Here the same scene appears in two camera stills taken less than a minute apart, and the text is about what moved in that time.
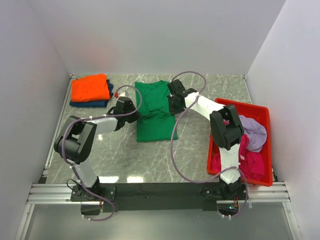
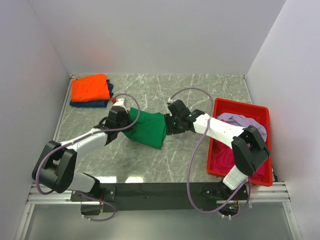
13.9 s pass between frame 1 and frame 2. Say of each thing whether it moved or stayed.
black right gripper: moved
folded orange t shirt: stayed
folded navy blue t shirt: stayed
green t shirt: moved
